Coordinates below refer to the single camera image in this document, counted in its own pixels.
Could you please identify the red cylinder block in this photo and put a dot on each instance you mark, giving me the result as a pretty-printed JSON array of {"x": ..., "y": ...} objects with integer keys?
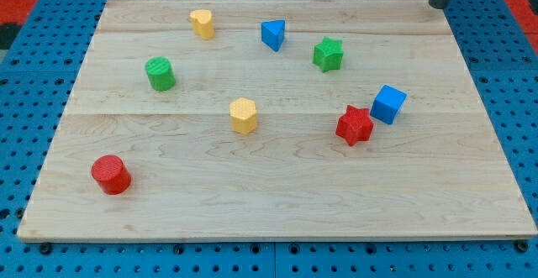
[{"x": 111, "y": 174}]

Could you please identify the blue triangle block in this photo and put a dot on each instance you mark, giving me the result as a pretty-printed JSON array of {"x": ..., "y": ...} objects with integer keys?
[{"x": 273, "y": 33}]

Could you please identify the wooden board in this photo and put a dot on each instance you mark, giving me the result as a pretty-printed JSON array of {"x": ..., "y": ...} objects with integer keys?
[{"x": 437, "y": 173}]

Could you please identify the blue cube block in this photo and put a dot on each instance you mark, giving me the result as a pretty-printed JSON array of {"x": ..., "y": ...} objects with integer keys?
[{"x": 387, "y": 104}]

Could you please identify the green cylinder block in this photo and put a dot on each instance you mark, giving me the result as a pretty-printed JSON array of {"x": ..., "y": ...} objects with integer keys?
[{"x": 160, "y": 73}]

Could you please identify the yellow hexagon block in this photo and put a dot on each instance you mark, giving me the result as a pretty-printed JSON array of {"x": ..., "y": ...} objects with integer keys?
[{"x": 243, "y": 115}]

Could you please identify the red star block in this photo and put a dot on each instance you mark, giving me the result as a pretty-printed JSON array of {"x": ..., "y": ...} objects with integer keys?
[{"x": 355, "y": 125}]

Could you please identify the green star block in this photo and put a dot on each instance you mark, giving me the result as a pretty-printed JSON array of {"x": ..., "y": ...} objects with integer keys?
[{"x": 328, "y": 54}]

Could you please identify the yellow heart block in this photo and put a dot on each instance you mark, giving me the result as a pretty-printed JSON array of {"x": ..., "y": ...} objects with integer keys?
[{"x": 203, "y": 23}]

